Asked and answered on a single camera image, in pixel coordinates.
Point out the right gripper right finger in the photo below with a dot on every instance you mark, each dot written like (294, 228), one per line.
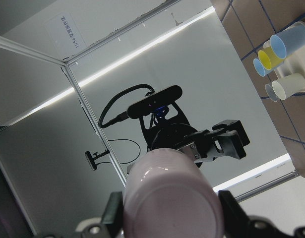
(239, 225)

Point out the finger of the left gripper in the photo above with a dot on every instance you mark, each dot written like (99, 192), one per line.
(190, 150)
(228, 139)

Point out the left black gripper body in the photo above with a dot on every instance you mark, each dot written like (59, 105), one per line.
(176, 133)

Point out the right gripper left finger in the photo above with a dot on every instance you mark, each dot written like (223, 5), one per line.
(110, 225)

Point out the pink plastic cup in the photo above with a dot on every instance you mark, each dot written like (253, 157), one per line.
(167, 196)

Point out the grey plastic cup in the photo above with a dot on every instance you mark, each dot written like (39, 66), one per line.
(270, 92)

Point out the blue cup front of tray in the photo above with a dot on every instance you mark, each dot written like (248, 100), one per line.
(260, 69)

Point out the blue cup of tray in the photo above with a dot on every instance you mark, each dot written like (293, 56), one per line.
(288, 41)
(260, 69)

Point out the pale green plastic cup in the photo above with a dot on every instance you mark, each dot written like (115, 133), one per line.
(288, 85)

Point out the yellow plastic cup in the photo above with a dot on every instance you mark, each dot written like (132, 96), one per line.
(268, 58)

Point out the blue cup back of tray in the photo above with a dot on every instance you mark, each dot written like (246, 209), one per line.
(288, 41)

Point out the cream plastic tray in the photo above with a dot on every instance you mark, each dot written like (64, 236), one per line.
(295, 63)

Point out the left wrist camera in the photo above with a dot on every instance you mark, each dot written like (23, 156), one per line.
(154, 101)

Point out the black camera on frame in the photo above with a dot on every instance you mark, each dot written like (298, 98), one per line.
(91, 158)

